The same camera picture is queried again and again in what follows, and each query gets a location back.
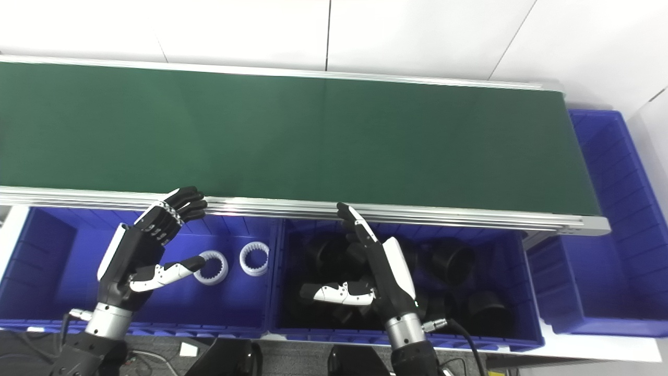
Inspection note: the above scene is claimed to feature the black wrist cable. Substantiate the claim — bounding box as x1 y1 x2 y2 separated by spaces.
422 318 488 376
58 308 93 348

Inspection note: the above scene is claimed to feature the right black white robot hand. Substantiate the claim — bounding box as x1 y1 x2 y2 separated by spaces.
300 202 421 322

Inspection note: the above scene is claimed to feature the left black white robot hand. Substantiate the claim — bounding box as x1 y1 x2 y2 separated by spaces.
97 186 208 312

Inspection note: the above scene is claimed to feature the white toothed ring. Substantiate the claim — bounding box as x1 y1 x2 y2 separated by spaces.
239 242 271 276
192 251 229 286

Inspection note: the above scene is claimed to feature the blue bin with white rings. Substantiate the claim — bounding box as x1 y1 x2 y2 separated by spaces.
0 206 280 337

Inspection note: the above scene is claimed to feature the green conveyor belt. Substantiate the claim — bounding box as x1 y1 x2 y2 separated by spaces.
0 54 611 236
0 61 601 216

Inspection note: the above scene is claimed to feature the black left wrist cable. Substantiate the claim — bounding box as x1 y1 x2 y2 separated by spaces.
58 308 93 348

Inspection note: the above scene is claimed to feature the black cylindrical part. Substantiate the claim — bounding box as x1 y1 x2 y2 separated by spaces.
466 291 515 337
429 238 476 287
344 241 372 272
305 235 348 272

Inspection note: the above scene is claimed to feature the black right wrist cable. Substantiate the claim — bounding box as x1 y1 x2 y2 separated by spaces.
422 318 488 376

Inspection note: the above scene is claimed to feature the empty blue plastic bin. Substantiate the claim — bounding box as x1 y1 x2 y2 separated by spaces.
527 109 668 337

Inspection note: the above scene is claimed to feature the blue bin with black parts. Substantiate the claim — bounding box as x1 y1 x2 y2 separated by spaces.
269 217 546 351

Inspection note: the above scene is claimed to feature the black robot body part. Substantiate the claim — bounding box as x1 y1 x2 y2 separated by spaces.
328 345 389 376
185 338 263 376

